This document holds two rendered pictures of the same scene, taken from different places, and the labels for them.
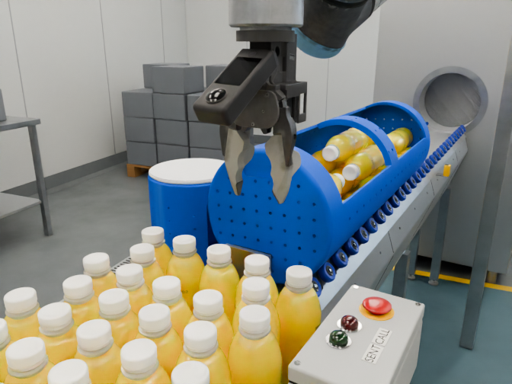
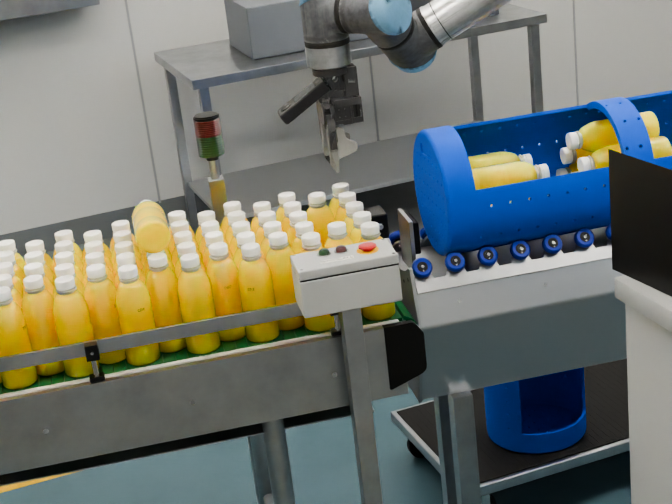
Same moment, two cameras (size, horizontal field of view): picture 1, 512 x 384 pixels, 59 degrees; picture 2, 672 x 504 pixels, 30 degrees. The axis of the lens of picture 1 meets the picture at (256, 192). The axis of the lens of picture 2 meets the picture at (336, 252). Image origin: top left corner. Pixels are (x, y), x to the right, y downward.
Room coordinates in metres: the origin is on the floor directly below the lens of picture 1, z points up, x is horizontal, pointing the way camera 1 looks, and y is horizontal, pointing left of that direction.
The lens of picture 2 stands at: (-1.06, -1.87, 1.99)
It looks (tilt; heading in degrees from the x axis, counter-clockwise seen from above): 21 degrees down; 49
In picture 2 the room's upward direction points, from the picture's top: 7 degrees counter-clockwise
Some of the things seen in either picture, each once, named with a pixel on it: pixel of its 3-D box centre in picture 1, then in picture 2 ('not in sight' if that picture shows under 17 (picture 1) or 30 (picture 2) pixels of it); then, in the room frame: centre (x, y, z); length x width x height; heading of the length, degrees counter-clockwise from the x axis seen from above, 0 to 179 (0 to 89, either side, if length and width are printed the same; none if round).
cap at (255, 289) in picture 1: (255, 289); (337, 229); (0.56, 0.00, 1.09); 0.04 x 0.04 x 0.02
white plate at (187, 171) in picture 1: (192, 170); not in sight; (1.41, 0.21, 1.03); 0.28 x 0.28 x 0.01
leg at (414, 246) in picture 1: (415, 232); not in sight; (2.56, -0.98, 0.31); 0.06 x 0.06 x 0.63; 59
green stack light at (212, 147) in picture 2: not in sight; (210, 144); (0.64, 0.52, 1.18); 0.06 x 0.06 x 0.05
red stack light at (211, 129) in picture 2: not in sight; (207, 126); (0.64, 0.52, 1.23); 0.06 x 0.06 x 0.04
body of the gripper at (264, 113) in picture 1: (267, 81); (336, 95); (0.59, -0.02, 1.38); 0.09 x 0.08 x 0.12; 149
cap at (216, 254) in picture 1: (219, 254); (354, 208); (0.67, 0.06, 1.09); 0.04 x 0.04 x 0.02
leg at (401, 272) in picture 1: (395, 318); not in sight; (1.64, -0.59, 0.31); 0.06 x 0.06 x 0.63; 59
